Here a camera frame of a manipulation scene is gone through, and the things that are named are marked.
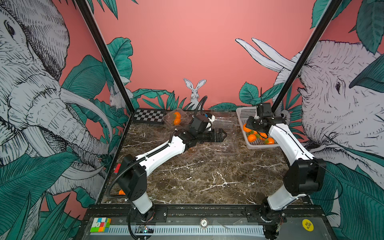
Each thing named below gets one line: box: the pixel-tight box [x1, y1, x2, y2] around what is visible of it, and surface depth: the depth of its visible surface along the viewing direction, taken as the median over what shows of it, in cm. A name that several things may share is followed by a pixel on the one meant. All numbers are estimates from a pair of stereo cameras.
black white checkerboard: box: [132, 109, 166, 125], surface depth 114 cm
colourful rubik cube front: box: [90, 217, 112, 233], surface depth 68 cm
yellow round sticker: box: [301, 219, 315, 232], surface depth 73 cm
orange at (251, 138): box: [247, 134, 257, 143], surface depth 100 cm
